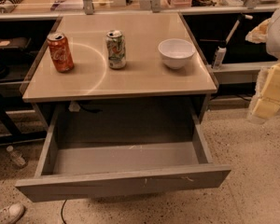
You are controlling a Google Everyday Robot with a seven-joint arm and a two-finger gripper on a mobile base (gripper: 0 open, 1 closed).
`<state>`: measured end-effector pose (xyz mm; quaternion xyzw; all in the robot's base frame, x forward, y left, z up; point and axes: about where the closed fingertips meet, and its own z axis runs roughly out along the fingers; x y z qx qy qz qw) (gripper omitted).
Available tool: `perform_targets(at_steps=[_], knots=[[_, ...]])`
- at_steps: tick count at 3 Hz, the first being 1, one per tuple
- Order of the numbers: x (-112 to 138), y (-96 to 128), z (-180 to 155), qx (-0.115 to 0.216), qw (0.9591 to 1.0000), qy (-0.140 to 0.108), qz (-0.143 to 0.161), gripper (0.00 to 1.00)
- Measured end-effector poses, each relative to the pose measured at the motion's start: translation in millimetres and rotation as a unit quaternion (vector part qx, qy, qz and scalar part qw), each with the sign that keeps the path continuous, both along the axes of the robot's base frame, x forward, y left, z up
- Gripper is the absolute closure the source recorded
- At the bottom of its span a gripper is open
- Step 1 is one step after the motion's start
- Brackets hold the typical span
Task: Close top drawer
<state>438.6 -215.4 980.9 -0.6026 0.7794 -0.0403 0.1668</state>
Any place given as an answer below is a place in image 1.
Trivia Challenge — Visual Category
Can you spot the green white soda can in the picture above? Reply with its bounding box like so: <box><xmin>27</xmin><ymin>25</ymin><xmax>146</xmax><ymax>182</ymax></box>
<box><xmin>105</xmin><ymin>30</ymin><xmax>126</xmax><ymax>69</ymax></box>

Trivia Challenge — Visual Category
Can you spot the white sneaker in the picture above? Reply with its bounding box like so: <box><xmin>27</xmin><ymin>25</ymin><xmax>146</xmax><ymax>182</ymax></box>
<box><xmin>0</xmin><ymin>203</ymin><xmax>25</xmax><ymax>224</ymax></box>

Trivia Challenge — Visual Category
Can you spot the red cola can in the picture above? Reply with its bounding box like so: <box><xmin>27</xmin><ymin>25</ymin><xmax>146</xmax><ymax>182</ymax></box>
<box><xmin>47</xmin><ymin>32</ymin><xmax>74</xmax><ymax>73</ymax></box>

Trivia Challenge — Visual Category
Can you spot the white bowl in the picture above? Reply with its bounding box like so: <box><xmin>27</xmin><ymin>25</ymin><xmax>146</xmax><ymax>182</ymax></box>
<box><xmin>158</xmin><ymin>38</ymin><xmax>196</xmax><ymax>69</ymax></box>

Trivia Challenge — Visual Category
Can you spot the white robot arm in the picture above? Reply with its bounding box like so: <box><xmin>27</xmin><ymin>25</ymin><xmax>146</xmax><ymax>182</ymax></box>
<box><xmin>245</xmin><ymin>7</ymin><xmax>280</xmax><ymax>124</ymax></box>

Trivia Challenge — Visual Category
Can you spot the black floor cable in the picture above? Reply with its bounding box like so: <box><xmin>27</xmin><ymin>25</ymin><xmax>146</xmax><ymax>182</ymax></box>
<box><xmin>60</xmin><ymin>199</ymin><xmax>69</xmax><ymax>224</ymax></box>

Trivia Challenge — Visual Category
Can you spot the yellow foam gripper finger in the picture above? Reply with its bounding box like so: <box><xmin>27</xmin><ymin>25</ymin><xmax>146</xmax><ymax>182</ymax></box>
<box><xmin>247</xmin><ymin>63</ymin><xmax>280</xmax><ymax>121</ymax></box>

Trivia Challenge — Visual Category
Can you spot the grey top drawer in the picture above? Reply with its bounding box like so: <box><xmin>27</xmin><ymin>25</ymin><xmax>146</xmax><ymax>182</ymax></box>
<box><xmin>16</xmin><ymin>100</ymin><xmax>231</xmax><ymax>202</ymax></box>

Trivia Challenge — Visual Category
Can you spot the clear plastic water bottle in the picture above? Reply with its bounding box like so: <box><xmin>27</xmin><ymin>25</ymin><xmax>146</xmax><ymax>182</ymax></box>
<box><xmin>7</xmin><ymin>146</ymin><xmax>27</xmax><ymax>168</ymax></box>

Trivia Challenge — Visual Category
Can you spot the grey cabinet with beige top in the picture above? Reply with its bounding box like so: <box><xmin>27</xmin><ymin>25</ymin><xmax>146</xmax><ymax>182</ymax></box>
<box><xmin>21</xmin><ymin>12</ymin><xmax>217</xmax><ymax>117</ymax></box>

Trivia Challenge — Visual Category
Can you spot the white tag under tabletop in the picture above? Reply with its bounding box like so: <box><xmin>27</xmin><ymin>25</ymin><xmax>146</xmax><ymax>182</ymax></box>
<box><xmin>68</xmin><ymin>101</ymin><xmax>80</xmax><ymax>112</ymax></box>

